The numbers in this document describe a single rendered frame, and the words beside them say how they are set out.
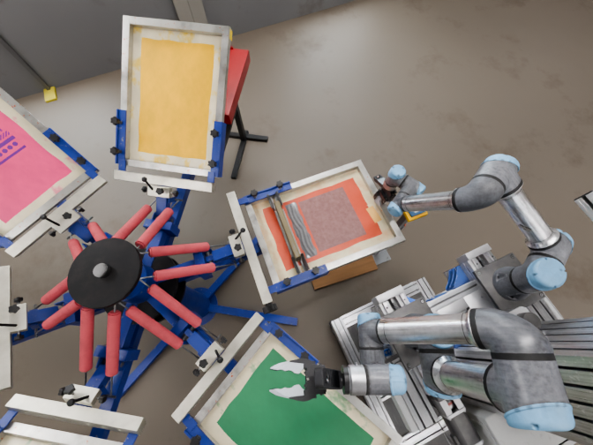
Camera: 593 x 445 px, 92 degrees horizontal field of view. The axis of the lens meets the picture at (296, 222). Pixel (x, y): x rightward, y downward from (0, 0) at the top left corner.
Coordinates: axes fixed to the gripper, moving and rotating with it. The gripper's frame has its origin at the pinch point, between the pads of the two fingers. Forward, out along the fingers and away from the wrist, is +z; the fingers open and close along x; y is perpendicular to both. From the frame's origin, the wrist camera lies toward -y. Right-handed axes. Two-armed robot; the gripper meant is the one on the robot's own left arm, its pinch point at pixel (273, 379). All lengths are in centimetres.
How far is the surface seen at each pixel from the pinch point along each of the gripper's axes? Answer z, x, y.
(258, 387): 12, -1, 73
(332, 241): -27, 72, 62
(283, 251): 1, 67, 63
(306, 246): -12, 69, 62
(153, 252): 62, 55, 38
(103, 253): 80, 50, 29
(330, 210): -27, 92, 59
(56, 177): 127, 100, 38
